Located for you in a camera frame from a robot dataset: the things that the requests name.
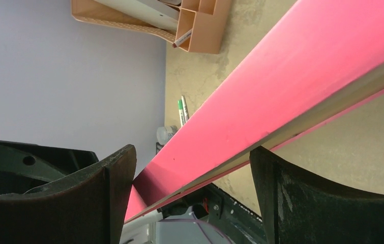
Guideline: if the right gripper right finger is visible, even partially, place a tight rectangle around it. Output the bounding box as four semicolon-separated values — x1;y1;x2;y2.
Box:
249;146;384;243

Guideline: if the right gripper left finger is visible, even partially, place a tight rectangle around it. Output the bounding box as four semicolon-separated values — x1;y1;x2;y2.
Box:
0;144;137;243

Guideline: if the pink picture frame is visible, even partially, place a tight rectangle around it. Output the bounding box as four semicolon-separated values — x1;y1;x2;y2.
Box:
126;1;384;221

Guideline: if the green marker pen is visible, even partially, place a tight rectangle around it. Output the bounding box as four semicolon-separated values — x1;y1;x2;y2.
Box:
178;99;185;127
181;95;189;122

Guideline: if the white pen in organizer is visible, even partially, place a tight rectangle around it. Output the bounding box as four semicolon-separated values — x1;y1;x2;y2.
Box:
172;29;193;48

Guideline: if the white binder in organizer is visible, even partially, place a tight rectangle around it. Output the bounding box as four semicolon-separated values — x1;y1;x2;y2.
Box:
97;0;180;31

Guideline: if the orange plastic file organizer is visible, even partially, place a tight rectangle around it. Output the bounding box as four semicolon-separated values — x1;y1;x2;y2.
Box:
71;0;231;54

